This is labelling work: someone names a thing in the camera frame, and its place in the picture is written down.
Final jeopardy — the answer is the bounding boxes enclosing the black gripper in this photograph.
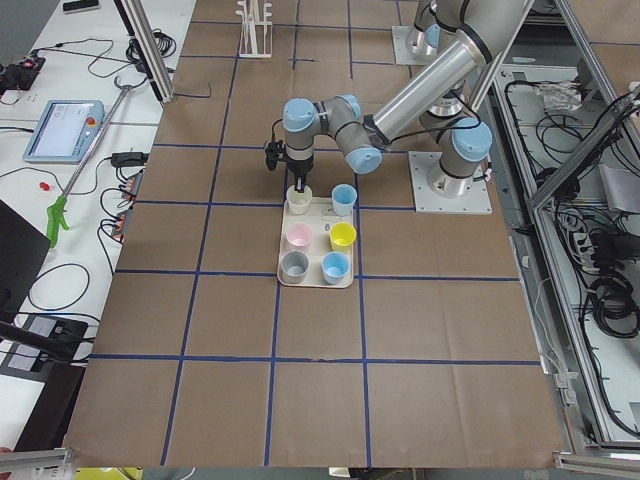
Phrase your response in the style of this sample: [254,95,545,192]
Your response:
[285,147,314,193]

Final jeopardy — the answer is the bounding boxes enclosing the white ikea cup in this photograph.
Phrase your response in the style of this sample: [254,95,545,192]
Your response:
[286,185,313,215]

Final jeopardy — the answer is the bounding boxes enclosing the light blue cup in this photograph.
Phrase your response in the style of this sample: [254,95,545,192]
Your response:
[321,251,350,285]
[331,184,357,217]

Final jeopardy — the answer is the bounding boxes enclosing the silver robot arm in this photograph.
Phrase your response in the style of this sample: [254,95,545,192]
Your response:
[283,1,491,193]
[406,0,456,58]

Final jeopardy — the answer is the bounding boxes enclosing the pink cup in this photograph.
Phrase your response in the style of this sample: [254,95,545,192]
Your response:
[285,222,314,251]

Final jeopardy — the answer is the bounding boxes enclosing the yellow cup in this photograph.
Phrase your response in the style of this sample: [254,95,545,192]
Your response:
[329,222,357,253]

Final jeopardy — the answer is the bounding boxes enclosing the grey cup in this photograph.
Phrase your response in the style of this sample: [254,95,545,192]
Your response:
[280,251,309,284]

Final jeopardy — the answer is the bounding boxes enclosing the cream serving tray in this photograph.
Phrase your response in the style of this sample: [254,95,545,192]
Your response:
[277,197,355,289]

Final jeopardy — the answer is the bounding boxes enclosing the black power adapter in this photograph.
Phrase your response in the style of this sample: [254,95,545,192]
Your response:
[110,151,149,168]

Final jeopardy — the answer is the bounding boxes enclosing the brown paper table cover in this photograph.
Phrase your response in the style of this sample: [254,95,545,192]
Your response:
[66,1,564,469]

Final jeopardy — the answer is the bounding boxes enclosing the teach pendant tablet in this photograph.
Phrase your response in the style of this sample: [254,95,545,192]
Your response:
[23,100,105,164]

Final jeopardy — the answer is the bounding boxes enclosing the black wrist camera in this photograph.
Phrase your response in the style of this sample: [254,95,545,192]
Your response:
[264,140,286,171]

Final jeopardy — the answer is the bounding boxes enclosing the white wire cup rack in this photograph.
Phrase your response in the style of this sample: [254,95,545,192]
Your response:
[235,0,273,59]

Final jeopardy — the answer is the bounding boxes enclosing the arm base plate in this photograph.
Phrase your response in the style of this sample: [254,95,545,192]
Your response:
[392,24,440,66]
[408,151,492,215]

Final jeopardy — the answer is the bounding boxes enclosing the aluminium frame post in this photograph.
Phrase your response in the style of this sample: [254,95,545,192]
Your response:
[114,0,175,104]

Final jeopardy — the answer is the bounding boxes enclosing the green handled reacher grabber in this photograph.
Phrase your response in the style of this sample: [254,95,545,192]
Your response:
[45,74,151,247]

